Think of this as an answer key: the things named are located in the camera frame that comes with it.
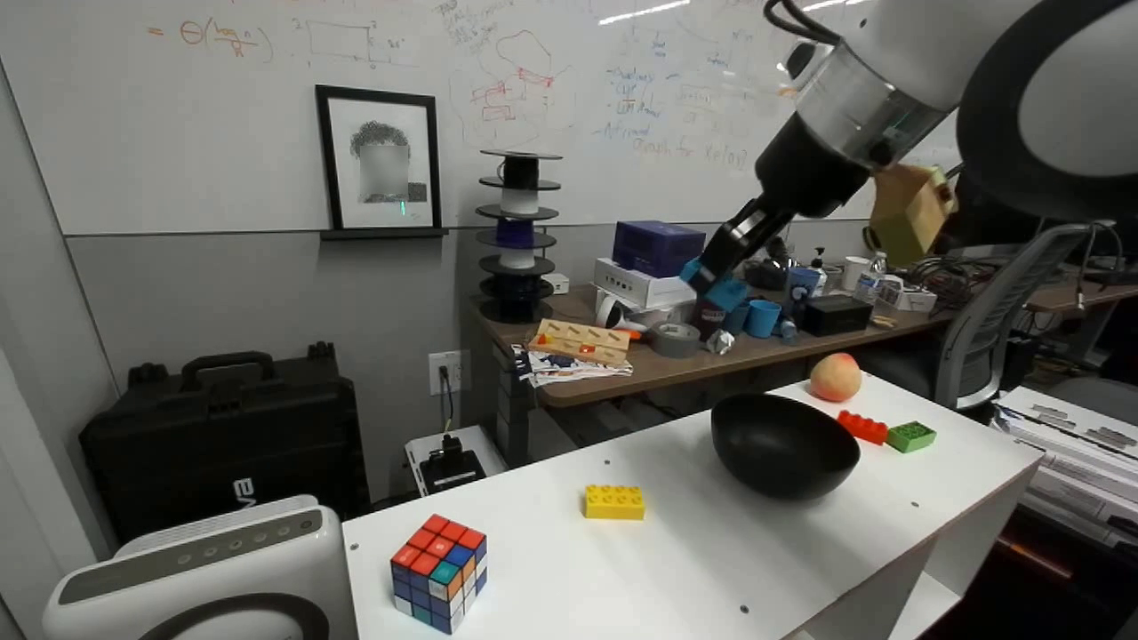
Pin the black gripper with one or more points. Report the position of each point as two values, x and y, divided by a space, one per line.
740 236

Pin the red lego block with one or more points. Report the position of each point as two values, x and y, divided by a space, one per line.
867 428

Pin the green lego block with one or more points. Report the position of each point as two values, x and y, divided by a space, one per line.
911 436

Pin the yellow lego block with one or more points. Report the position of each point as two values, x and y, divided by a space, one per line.
612 504

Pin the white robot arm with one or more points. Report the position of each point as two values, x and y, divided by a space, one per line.
1045 98

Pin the black bowl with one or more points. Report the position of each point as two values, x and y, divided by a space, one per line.
782 446

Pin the blue cup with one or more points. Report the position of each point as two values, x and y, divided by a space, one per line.
764 319

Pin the purple box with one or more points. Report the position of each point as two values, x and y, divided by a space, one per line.
656 247

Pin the white box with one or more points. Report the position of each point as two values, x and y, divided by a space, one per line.
643 291

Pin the peach toy fruit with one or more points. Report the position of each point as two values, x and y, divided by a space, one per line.
832 378

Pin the wooden puzzle board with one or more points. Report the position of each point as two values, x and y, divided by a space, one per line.
581 342

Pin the wooden desk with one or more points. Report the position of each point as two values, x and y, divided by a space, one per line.
656 372

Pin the stack of filament spools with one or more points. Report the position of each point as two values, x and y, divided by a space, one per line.
518 267

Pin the magazine papers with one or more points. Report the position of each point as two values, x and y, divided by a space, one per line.
548 368

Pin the office chair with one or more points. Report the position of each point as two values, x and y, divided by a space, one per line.
971 357

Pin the framed portrait picture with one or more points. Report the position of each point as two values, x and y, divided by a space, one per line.
378 161

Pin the rubiks cube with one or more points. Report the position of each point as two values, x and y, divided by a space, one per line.
439 574

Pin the white air purifier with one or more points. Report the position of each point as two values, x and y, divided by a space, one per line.
258 574

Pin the black hard case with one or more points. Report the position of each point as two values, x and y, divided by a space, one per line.
227 431

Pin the grey duct tape roll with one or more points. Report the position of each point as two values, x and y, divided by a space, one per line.
675 338

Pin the wall power outlet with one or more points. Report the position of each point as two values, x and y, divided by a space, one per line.
446 372

